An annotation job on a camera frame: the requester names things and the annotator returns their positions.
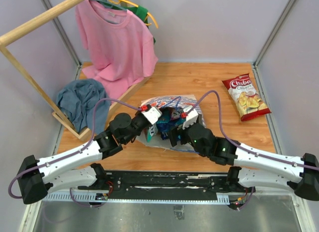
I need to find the blue snack bag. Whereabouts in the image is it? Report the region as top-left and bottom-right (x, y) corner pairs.
(156, 107), (185, 140)

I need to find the blue checkered paper bag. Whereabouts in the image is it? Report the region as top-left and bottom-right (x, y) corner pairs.
(136, 94), (197, 153)

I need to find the red Chuba chips bag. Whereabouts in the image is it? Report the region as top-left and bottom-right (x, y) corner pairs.
(222, 73), (271, 121)

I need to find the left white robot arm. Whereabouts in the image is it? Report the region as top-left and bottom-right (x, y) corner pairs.
(18, 112), (158, 205)

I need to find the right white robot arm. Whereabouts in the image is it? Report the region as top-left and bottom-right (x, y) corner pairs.
(168, 123), (319, 201)

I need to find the green white snack pack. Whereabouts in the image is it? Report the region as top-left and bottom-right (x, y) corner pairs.
(147, 124), (158, 142)

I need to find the blue crumpled cloth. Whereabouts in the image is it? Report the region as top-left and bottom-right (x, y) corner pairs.
(55, 79), (111, 134)

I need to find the pink t-shirt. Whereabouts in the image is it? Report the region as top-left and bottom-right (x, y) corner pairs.
(75, 0), (158, 99)

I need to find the green garment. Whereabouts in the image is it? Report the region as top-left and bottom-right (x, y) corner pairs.
(107, 0), (152, 28)

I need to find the grey-blue hanger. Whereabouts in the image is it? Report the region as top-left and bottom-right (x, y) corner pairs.
(90, 0), (127, 11)

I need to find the yellow hanger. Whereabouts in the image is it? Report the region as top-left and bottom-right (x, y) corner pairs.
(102, 0), (159, 28)

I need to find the wooden clothes rack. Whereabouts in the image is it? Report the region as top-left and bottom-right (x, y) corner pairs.
(0, 0), (150, 142)

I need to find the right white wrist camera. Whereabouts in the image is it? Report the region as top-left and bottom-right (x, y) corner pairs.
(180, 106), (198, 129)

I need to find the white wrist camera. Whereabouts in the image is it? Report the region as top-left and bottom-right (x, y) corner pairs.
(141, 104), (162, 125)
(180, 106), (198, 129)

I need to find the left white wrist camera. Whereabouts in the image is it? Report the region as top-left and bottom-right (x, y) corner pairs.
(141, 104), (162, 125)

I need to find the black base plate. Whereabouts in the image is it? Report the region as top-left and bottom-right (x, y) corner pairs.
(77, 171), (251, 201)

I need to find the grey slotted cable duct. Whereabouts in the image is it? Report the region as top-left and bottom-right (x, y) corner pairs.
(43, 191), (230, 205)

